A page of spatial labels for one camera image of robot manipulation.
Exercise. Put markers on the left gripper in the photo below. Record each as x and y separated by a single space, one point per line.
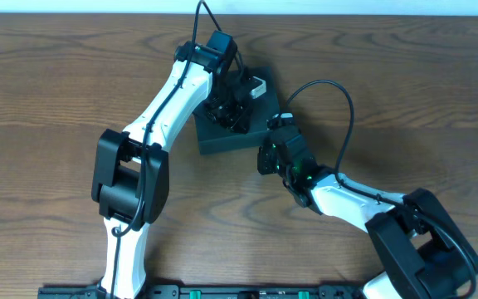
226 117

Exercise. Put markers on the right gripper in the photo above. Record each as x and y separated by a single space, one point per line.
266 159

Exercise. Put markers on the dark green gift box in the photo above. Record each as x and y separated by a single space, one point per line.
213 139

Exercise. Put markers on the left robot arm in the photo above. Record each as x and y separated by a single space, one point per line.
131 175

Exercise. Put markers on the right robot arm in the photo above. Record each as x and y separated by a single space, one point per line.
423 252

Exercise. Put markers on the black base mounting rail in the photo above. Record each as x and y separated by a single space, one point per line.
178 292

